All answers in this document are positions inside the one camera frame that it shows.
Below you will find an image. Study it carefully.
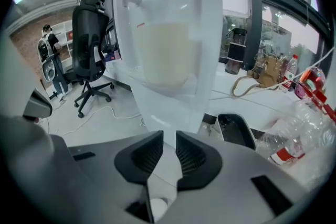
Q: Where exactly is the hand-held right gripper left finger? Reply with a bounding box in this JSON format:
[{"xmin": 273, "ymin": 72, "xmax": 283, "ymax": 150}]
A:
[{"xmin": 114, "ymin": 130, "xmax": 165, "ymax": 185}]

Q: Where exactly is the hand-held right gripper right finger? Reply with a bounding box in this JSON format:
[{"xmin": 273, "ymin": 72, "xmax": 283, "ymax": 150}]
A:
[{"xmin": 175, "ymin": 131, "xmax": 224, "ymax": 191}]

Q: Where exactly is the white water dispenser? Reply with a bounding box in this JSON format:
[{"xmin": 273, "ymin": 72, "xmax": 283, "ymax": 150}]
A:
[{"xmin": 112, "ymin": 0, "xmax": 224, "ymax": 137}]

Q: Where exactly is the red-label water bottle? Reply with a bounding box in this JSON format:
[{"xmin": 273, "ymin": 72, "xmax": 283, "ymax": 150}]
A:
[{"xmin": 280, "ymin": 54, "xmax": 300, "ymax": 92}]

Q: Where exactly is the clear crumpled plastic bottle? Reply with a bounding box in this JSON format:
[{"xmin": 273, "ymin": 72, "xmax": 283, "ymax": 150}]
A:
[{"xmin": 256, "ymin": 98, "xmax": 336, "ymax": 165}]

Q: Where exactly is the black coffee grinder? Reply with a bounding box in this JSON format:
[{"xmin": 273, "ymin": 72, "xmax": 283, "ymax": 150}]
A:
[{"xmin": 225, "ymin": 28, "xmax": 248, "ymax": 76}]

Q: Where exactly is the black office chair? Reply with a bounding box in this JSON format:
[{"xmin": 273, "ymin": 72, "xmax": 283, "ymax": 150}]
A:
[{"xmin": 63, "ymin": 0, "xmax": 115, "ymax": 119}]

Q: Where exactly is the white shelf unit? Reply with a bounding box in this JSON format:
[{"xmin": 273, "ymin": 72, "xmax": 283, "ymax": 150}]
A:
[{"xmin": 51, "ymin": 19, "xmax": 75, "ymax": 71}]

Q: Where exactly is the white floor cable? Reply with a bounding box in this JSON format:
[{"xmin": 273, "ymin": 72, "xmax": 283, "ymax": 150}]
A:
[{"xmin": 47, "ymin": 106, "xmax": 144, "ymax": 137}]

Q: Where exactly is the tan rope-strap bag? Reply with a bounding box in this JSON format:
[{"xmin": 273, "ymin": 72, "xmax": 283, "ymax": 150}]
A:
[{"xmin": 230, "ymin": 52, "xmax": 289, "ymax": 98}]

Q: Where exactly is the thin white cable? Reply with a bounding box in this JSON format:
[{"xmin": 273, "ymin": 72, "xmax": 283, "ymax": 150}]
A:
[{"xmin": 209, "ymin": 47, "xmax": 336, "ymax": 101}]

